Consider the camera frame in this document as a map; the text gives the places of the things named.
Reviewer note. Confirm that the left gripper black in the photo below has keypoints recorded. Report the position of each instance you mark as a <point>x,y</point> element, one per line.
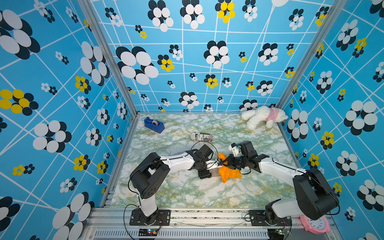
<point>205,174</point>

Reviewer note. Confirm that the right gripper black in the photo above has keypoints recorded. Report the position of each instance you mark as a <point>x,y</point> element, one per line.
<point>230,164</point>

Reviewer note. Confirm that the orange towel cloth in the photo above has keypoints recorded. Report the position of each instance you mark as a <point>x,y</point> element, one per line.
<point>226,173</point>

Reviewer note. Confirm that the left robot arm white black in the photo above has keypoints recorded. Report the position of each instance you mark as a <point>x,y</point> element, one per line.
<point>150,174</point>

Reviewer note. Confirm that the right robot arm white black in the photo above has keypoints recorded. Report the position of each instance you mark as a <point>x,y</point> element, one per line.
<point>314,196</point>

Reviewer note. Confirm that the newspaper print pouch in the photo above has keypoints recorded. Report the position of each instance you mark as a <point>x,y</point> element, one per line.
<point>198,136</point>

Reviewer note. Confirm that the white plush toy pink shirt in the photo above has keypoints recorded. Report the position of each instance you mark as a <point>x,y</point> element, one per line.
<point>265,114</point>

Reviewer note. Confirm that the blue tape dispenser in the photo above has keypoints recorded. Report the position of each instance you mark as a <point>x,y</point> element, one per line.
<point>154,125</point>

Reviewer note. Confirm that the pink alarm clock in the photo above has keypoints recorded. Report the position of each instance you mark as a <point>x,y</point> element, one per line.
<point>316,227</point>

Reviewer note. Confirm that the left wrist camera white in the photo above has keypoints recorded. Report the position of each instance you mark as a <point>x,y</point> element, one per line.
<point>213,165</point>

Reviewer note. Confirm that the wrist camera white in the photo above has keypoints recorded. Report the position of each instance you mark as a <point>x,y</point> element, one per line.
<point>213,165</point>
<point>234,148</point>

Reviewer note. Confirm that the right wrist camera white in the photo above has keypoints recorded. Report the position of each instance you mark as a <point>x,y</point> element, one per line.
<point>234,148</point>

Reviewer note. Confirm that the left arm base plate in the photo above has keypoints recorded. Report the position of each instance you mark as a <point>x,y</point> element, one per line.
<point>158,218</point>

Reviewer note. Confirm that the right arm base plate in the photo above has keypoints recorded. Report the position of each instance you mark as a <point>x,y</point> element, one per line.
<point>265,218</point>

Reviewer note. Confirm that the aluminium frame rail front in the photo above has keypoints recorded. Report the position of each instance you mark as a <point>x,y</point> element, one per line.
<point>199,224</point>

